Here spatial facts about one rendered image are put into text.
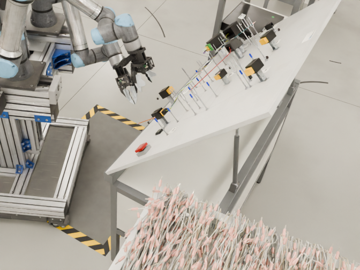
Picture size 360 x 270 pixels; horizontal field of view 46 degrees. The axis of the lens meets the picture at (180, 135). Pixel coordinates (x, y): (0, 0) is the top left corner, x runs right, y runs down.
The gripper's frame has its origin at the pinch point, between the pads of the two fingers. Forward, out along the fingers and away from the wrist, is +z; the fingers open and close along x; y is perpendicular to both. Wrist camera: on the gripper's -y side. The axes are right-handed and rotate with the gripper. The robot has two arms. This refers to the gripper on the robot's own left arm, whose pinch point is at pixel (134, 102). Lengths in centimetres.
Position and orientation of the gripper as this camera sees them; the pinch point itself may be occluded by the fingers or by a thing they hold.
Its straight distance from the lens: 221.1
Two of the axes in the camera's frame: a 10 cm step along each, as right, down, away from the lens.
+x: 9.3, -3.6, -0.9
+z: 3.7, 9.3, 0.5
